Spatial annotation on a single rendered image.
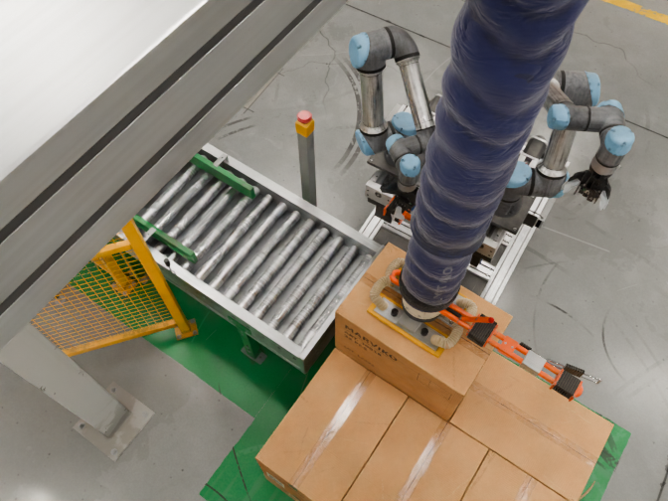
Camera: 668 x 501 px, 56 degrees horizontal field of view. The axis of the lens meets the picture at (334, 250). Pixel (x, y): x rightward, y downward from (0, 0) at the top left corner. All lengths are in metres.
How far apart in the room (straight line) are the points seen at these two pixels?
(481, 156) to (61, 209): 1.25
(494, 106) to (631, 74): 3.69
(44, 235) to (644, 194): 4.19
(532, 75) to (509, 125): 0.15
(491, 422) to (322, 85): 2.63
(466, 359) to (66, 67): 2.28
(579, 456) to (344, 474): 0.99
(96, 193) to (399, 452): 2.51
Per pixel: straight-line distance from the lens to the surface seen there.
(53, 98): 0.35
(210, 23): 0.39
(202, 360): 3.55
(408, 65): 2.44
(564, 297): 3.85
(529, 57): 1.32
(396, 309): 2.51
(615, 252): 4.10
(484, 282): 3.52
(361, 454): 2.80
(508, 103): 1.40
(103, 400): 3.20
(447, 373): 2.50
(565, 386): 2.43
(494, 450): 2.88
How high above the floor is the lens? 3.29
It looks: 61 degrees down
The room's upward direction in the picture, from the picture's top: straight up
